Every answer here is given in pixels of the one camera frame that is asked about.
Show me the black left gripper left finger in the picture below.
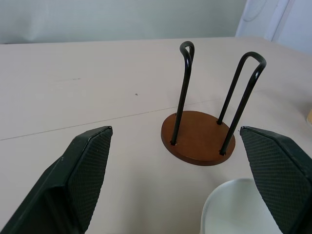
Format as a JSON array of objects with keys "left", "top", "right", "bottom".
[{"left": 0, "top": 125, "right": 113, "bottom": 234}]

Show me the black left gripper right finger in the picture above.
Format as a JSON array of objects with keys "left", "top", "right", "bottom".
[{"left": 239, "top": 126, "right": 312, "bottom": 234}]

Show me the yellow object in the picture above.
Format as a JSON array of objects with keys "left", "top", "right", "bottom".
[{"left": 304, "top": 103, "right": 312, "bottom": 122}]

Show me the white door panel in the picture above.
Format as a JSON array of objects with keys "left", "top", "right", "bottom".
[{"left": 235, "top": 0, "right": 312, "bottom": 53}]

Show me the wooden base wire rack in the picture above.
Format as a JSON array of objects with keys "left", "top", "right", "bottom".
[{"left": 160, "top": 40, "right": 267, "bottom": 167}]

